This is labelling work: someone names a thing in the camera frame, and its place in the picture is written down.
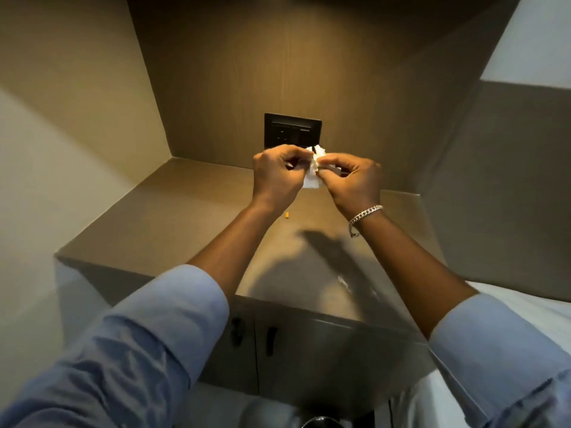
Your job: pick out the person's left hand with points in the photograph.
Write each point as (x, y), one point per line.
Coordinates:
(273, 176)

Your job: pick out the person's right hand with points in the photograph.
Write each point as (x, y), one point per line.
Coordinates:
(357, 182)

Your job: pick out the person's left thumb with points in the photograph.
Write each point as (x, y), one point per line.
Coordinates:
(299, 163)

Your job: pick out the person's right thumb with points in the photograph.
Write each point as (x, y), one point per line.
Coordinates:
(332, 170)

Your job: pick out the white tissue paper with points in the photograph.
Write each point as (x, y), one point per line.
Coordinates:
(313, 171)

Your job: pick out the person's right forearm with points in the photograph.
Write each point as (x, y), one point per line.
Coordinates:
(446, 307)

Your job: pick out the person's left forearm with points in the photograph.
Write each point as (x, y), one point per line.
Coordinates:
(151, 325)

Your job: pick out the brown cabinet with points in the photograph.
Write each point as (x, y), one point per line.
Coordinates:
(250, 271)

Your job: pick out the white bed sheet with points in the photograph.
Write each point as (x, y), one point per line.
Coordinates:
(490, 334)

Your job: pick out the dark round object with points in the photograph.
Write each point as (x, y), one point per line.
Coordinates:
(322, 422)

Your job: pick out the black wall socket panel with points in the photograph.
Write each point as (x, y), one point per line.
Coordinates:
(290, 129)

